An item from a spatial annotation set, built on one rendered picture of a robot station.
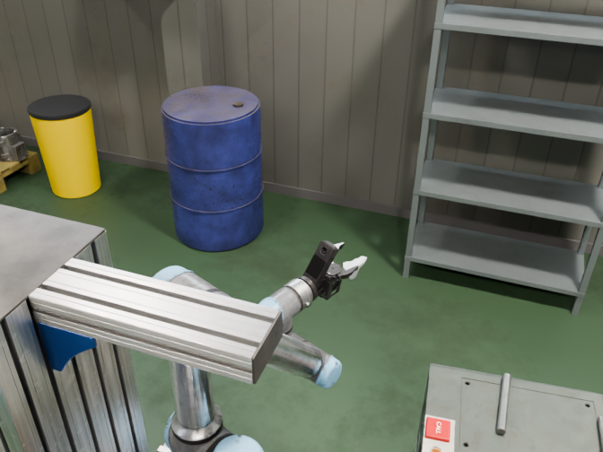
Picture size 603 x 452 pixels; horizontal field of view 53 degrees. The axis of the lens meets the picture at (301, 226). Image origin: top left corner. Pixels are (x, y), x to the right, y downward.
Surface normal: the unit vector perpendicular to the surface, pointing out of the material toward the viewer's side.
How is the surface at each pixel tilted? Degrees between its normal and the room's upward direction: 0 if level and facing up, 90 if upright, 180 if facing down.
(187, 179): 90
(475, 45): 90
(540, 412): 0
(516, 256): 0
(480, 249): 0
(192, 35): 90
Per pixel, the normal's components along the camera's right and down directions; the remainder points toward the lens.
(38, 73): -0.34, 0.51
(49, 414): 0.94, 0.19
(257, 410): 0.01, -0.84
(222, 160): 0.33, 0.51
